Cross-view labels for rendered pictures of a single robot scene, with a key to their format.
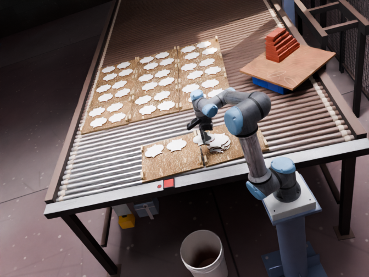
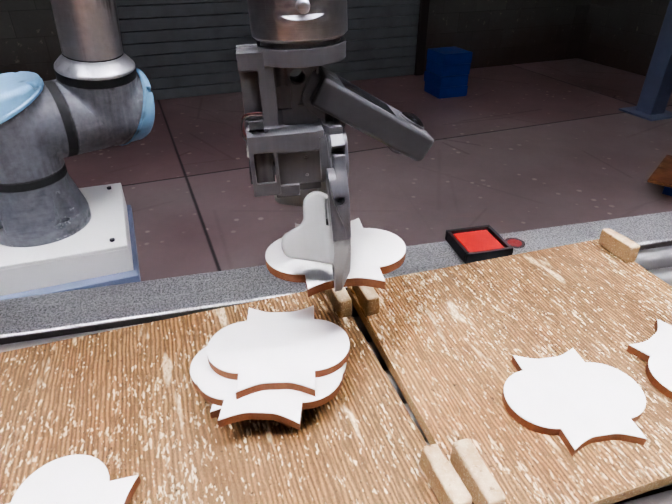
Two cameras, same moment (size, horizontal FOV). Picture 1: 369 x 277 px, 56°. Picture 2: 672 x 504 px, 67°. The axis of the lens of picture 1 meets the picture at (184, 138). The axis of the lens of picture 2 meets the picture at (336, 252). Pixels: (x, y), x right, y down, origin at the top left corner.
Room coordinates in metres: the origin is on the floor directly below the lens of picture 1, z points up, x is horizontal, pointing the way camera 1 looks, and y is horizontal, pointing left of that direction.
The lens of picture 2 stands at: (2.04, -0.29, 1.33)
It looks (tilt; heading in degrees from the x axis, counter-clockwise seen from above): 32 degrees down; 155
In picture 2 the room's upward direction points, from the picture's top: straight up
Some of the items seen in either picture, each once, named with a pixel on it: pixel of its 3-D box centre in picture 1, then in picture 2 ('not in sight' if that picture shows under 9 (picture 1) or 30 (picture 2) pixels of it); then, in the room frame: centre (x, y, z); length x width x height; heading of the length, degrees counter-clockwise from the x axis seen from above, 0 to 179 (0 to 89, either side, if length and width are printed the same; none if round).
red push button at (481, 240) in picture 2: (168, 183); (477, 244); (1.51, 0.19, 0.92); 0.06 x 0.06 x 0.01; 79
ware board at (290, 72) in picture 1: (286, 62); not in sight; (2.18, -0.92, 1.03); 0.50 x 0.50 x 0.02; 27
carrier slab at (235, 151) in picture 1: (230, 140); (190, 434); (1.69, -0.29, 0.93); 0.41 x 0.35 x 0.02; 84
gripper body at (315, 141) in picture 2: (204, 121); (296, 117); (1.63, -0.15, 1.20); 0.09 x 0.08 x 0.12; 75
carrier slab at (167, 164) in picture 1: (170, 156); (562, 343); (1.74, 0.13, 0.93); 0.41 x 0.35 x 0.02; 83
